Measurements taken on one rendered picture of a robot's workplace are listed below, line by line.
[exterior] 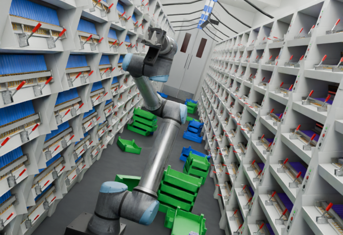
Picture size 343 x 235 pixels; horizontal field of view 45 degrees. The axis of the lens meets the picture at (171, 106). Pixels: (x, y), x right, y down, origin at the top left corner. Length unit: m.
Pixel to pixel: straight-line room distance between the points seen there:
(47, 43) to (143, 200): 1.08
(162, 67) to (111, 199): 0.83
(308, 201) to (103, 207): 1.10
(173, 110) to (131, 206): 0.60
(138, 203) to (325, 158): 1.02
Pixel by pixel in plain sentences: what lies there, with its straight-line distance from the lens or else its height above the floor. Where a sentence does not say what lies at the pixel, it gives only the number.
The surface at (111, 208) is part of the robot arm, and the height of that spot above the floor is 0.29.
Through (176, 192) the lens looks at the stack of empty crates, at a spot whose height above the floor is 0.19.
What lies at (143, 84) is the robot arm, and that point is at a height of 1.00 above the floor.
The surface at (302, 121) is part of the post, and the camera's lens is 2.56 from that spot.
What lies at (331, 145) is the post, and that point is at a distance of 1.88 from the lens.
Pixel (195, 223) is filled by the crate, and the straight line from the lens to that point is 3.11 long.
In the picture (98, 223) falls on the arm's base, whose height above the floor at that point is 0.18.
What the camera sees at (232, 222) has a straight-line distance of 3.17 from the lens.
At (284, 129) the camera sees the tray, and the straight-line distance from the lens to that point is 2.54.
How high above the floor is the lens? 1.21
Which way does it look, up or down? 7 degrees down
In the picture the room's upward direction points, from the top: 18 degrees clockwise
